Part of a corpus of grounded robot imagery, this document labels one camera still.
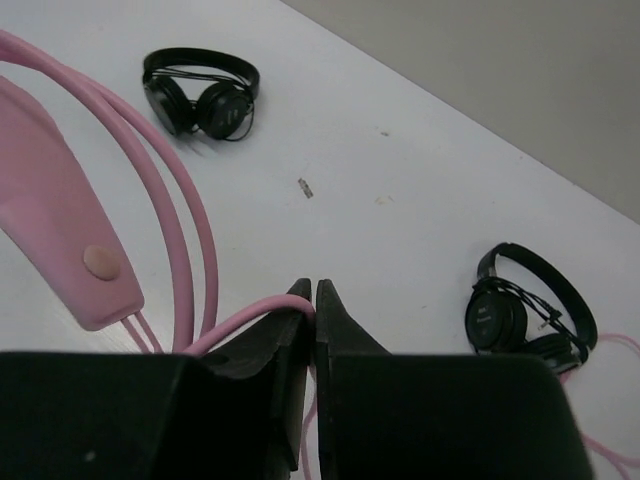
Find black headphones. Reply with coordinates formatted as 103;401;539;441
464;242;599;375
142;47;261;141

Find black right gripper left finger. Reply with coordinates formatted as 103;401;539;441
1;310;311;479

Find black headphones on right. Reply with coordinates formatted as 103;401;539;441
464;242;599;375

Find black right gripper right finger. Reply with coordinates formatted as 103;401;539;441
315;280;593;479

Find black headphones on left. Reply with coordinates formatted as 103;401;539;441
142;47;261;141

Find pink gaming headset with cable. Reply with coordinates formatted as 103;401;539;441
1;33;639;475

